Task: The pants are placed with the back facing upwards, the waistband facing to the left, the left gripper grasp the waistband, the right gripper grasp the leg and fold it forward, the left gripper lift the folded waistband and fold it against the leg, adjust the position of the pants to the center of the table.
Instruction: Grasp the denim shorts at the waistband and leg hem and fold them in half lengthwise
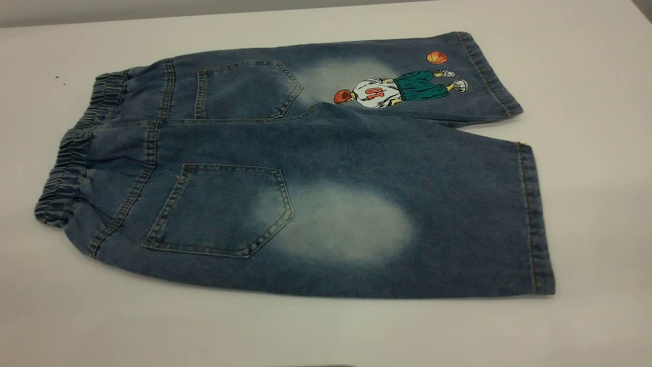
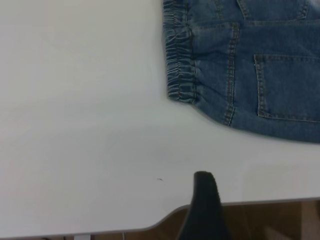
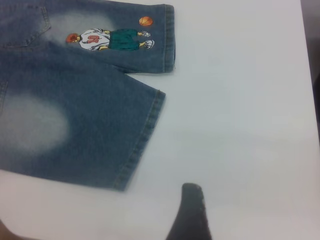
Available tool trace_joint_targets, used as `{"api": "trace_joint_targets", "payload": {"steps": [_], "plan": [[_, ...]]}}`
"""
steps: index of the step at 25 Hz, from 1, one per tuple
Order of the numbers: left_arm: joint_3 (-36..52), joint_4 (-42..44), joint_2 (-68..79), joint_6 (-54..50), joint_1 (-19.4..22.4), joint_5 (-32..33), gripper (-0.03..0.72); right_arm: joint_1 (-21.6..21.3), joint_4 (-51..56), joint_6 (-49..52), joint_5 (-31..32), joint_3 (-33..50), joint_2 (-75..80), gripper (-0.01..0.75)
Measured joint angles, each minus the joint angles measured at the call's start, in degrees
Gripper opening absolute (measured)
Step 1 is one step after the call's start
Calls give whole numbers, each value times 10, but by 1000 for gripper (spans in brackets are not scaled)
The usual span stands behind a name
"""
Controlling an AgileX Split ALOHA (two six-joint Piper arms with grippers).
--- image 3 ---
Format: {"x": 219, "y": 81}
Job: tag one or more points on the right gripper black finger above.
{"x": 192, "y": 215}

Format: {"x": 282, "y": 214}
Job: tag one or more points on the blue denim shorts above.
{"x": 75, "y": 100}

